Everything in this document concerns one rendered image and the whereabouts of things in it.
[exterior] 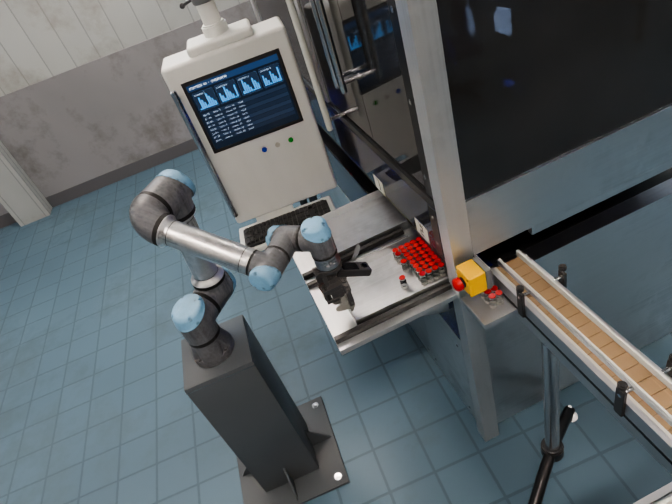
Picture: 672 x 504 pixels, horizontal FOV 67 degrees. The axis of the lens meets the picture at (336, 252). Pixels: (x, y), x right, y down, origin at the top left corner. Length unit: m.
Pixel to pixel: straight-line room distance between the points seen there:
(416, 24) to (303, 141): 1.18
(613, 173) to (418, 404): 1.31
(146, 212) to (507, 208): 1.00
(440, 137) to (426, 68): 0.17
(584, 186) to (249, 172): 1.34
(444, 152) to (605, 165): 0.55
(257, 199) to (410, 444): 1.27
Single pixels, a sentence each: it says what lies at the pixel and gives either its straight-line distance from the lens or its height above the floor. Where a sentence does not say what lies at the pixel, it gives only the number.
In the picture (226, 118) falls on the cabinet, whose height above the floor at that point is 1.29.
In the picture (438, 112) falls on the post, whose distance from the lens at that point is 1.25.
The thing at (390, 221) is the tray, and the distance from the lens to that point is 1.94.
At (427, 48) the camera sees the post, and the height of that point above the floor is 1.64.
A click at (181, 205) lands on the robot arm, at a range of 1.57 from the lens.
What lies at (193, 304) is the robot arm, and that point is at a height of 1.02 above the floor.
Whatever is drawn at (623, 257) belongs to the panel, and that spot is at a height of 0.69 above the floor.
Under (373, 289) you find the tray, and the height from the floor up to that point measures 0.88.
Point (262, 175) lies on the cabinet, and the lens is 2.29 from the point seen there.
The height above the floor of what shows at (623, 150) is 1.14.
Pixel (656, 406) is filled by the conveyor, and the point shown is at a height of 0.97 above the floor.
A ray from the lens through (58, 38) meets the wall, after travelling 5.24.
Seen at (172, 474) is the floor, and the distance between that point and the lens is 2.73.
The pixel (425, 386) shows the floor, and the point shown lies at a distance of 2.49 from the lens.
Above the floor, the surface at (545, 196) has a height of 1.10.
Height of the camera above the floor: 2.05
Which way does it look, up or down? 38 degrees down
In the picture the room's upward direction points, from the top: 20 degrees counter-clockwise
